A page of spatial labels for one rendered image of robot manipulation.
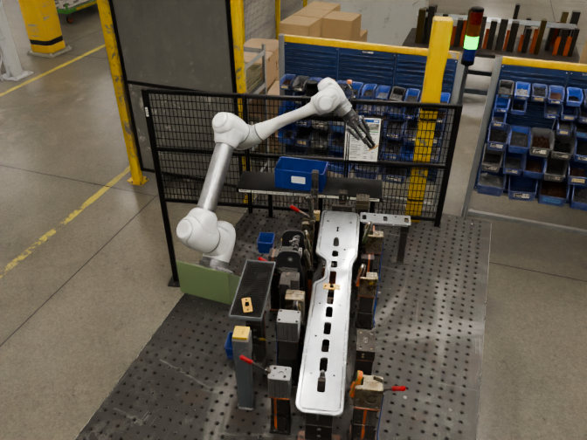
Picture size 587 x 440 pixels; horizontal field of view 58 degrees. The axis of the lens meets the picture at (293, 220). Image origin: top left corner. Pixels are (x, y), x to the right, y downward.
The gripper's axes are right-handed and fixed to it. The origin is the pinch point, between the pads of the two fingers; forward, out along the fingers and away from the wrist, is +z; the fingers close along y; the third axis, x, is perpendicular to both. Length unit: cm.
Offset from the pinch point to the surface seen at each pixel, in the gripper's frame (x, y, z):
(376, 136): 26.5, 18.1, 5.2
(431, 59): -7, 56, -12
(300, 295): -34, -88, 26
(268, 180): 61, -42, -14
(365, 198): 21.8, -13.4, 27.8
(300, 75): 160, 62, -53
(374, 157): 34.3, 12.5, 15.7
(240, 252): 59, -85, 9
